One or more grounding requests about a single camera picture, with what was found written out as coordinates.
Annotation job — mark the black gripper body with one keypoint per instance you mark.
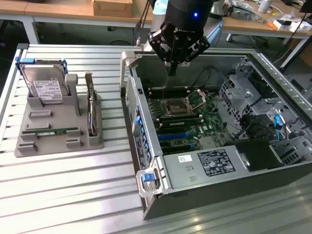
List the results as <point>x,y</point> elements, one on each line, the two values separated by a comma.
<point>187,17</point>

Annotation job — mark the graphics card with metal bracket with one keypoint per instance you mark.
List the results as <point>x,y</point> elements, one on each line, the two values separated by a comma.
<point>91,109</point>

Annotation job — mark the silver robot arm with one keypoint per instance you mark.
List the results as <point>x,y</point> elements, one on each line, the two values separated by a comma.
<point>158,23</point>

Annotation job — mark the black RAM slot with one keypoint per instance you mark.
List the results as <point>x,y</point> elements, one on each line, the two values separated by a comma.
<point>168,89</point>
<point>169,95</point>

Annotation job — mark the metal socket cover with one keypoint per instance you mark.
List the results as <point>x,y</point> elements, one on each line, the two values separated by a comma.
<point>196,98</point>

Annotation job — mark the brown cardboard box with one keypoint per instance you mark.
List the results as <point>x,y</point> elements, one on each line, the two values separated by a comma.
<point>112,7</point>

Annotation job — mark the metal disk bay cage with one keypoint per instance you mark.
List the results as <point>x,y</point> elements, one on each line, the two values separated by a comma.
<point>234,97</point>

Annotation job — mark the CPU socket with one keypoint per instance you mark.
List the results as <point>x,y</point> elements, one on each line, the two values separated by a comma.
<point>176,107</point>

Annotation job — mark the green motherboard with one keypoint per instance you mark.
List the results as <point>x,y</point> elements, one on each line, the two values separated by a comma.
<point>212,122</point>

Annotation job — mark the black RAM stick white label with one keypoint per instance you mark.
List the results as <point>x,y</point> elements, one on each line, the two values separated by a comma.
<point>180,123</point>

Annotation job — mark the white bottle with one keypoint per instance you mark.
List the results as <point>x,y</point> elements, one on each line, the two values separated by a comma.
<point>265,5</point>

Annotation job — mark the white orange small box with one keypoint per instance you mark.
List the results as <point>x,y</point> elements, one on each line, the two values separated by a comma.
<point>280,24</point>

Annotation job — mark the blue expansion slot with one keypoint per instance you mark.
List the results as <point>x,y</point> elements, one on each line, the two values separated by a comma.
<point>173,136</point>

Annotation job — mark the black expansion slot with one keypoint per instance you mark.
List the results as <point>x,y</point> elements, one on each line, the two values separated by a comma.
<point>178,148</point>

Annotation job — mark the long wooden desk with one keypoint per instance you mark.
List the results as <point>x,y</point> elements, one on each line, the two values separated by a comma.
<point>61,11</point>

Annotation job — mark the silver hard disk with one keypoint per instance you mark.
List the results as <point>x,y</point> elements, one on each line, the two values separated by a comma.
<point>46,85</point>

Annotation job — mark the grey power supply unit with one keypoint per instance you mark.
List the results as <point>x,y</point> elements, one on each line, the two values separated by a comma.
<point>185,175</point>

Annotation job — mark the green RAM stick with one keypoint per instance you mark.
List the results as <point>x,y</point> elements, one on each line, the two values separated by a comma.
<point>61,130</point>

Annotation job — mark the blue disk caddy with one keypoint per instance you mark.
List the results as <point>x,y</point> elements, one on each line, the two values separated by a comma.
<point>26,60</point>

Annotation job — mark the grey parts rack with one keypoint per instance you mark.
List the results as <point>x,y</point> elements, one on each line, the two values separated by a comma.
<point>58,143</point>

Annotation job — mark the open black PC case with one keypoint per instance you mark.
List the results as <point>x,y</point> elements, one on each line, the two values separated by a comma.
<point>219,195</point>

